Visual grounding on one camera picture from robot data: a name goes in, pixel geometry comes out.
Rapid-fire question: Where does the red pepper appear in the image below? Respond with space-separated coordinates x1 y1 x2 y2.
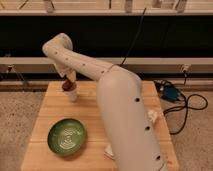
62 80 76 91

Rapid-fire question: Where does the green ceramic bowl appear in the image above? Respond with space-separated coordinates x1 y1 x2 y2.
47 118 87 157

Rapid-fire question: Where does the black hanging cable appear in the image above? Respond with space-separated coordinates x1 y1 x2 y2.
119 7 148 68

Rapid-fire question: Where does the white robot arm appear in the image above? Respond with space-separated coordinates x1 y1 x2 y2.
42 33 168 171

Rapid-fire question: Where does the black floor cable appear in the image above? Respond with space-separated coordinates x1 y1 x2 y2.
153 79 209 136

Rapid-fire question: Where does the blue power adapter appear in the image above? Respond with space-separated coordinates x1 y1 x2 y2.
162 86 178 102

